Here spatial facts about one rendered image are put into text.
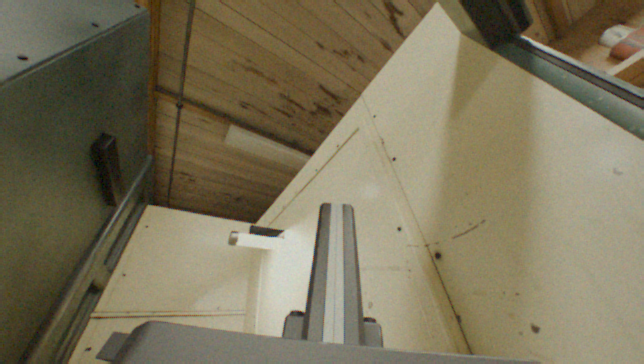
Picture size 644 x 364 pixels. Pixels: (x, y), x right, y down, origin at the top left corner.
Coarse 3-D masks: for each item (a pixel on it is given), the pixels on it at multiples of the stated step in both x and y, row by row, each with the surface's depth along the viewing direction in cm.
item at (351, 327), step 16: (352, 208) 10; (336, 224) 9; (352, 224) 9; (336, 240) 8; (352, 240) 8; (336, 256) 7; (352, 256) 7; (336, 272) 7; (352, 272) 7; (336, 288) 6; (352, 288) 6; (336, 304) 6; (352, 304) 6; (336, 320) 6; (352, 320) 6; (368, 320) 7; (336, 336) 5; (352, 336) 5; (368, 336) 6
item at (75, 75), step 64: (0, 0) 32; (64, 0) 40; (128, 0) 52; (0, 64) 28; (64, 64) 35; (128, 64) 54; (0, 128) 28; (64, 128) 39; (128, 128) 67; (0, 192) 31; (64, 192) 45; (0, 256) 34; (64, 256) 53; (0, 320) 38
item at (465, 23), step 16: (448, 0) 35; (464, 0) 31; (480, 0) 32; (448, 16) 42; (464, 16) 35; (480, 16) 33; (496, 16) 33; (464, 32) 42; (480, 32) 35; (496, 32) 35; (512, 32) 36
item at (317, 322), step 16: (320, 208) 10; (336, 208) 10; (320, 224) 9; (320, 240) 8; (320, 256) 7; (320, 272) 7; (320, 288) 6; (320, 304) 6; (288, 320) 6; (304, 320) 6; (320, 320) 6; (288, 336) 6; (304, 336) 5; (320, 336) 5
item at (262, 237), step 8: (232, 232) 81; (256, 232) 88; (264, 232) 90; (272, 232) 92; (280, 232) 94; (232, 240) 79; (240, 240) 81; (248, 240) 83; (256, 240) 84; (264, 240) 86; (272, 240) 88; (280, 240) 91; (272, 248) 89; (280, 248) 90
